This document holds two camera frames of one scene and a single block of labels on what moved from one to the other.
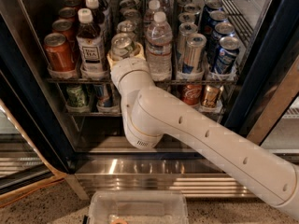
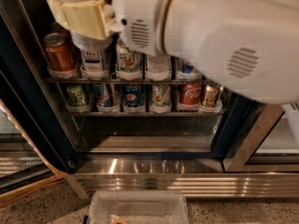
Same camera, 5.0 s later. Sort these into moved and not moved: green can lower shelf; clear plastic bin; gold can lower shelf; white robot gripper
Moved: white robot gripper
Not moved: green can lower shelf; clear plastic bin; gold can lower shelf
